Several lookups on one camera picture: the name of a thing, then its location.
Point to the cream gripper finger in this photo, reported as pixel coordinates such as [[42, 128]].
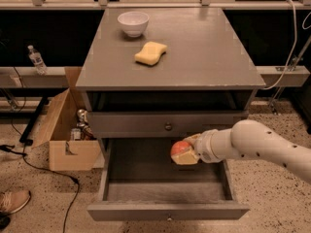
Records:
[[192, 139], [184, 157]]

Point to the red apple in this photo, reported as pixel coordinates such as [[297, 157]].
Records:
[[179, 147]]

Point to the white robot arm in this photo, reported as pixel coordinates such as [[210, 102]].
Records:
[[246, 139]]

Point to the closed grey upper drawer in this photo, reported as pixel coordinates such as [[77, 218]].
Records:
[[159, 124]]

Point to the open grey lower drawer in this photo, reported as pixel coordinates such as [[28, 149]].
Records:
[[141, 182]]

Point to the grey drawer cabinet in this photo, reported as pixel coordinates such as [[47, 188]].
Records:
[[204, 69]]

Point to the yellow sponge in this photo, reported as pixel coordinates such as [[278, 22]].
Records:
[[150, 54]]

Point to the items inside cardboard box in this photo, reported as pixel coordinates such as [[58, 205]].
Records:
[[82, 129]]

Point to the cardboard box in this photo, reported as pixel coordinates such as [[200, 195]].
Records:
[[66, 154]]

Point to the white bowl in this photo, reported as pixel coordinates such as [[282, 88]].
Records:
[[133, 23]]

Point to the plastic water bottle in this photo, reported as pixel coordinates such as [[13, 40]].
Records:
[[37, 60]]

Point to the tan sneaker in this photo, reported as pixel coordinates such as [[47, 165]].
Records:
[[12, 202]]

